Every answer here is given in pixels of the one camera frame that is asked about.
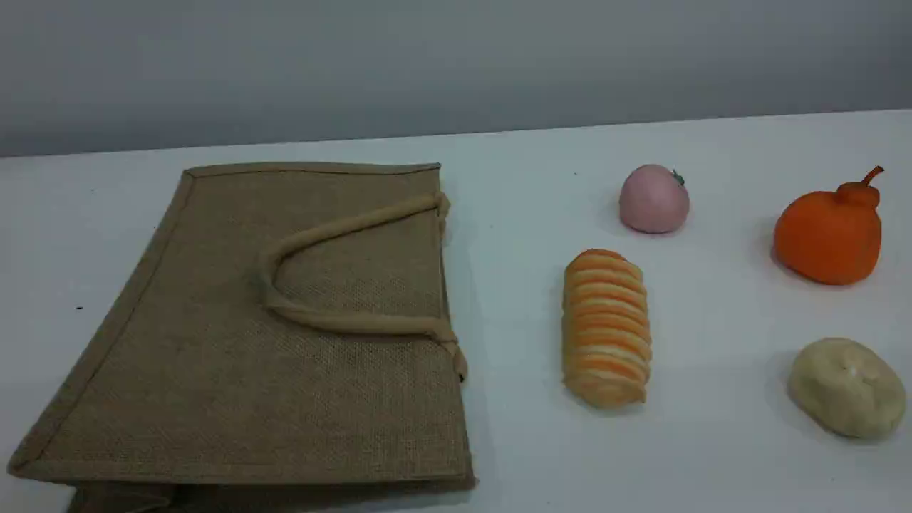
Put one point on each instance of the pink peach toy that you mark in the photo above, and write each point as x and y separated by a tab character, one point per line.
652	201

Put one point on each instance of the beige round bun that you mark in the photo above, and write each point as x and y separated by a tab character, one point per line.
848	388

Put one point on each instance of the orange tangerine toy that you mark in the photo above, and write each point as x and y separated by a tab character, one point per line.
826	239

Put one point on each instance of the long striped bread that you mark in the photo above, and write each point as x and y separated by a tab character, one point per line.
605	328

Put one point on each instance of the brown jute tote bag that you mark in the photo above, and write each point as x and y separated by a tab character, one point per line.
285	413

